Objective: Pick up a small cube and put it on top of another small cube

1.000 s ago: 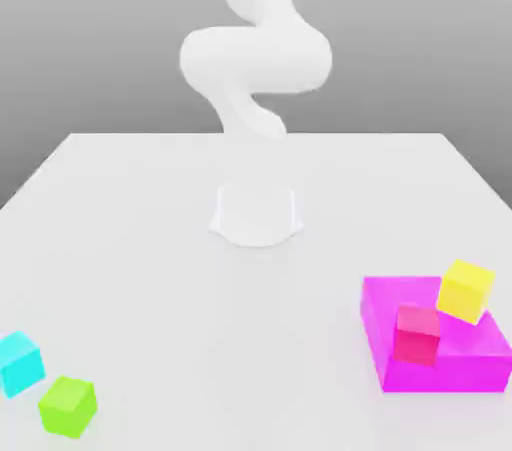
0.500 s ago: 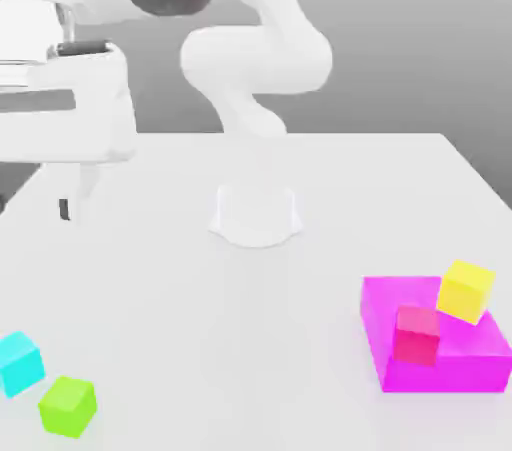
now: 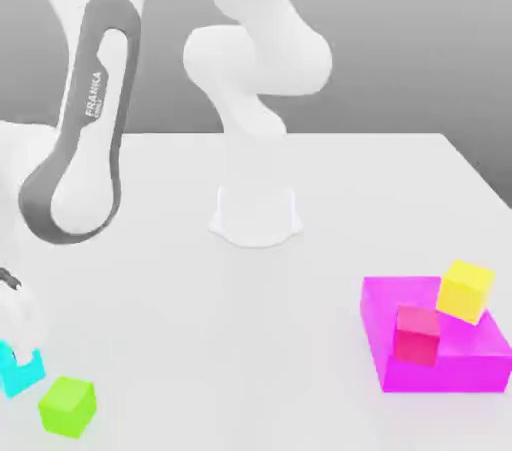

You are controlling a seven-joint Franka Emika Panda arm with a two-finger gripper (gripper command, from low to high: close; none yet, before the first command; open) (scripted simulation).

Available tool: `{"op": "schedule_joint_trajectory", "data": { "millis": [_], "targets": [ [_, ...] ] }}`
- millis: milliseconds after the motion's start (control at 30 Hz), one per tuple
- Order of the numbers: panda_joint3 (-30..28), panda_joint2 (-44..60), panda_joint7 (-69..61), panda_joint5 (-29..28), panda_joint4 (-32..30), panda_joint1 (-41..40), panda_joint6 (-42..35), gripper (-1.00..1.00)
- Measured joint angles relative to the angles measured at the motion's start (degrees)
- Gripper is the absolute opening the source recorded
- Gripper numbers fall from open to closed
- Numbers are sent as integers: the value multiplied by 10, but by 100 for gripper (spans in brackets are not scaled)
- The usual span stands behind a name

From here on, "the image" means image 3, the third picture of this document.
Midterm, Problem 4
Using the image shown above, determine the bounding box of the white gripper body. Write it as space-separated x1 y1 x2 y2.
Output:
0 287 48 356

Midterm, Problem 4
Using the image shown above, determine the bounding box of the small cyan cube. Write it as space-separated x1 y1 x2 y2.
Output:
0 339 47 400

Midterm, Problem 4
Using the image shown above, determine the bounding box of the small pink cube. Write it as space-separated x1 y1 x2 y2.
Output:
393 304 442 368

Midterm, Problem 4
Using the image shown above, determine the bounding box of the small green cube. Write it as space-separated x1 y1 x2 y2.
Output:
37 375 98 441

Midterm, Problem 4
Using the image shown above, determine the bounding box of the small yellow cube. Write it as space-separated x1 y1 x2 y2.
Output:
436 259 498 327

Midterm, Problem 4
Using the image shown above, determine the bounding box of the large magenta box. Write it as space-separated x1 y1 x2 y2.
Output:
358 275 512 395

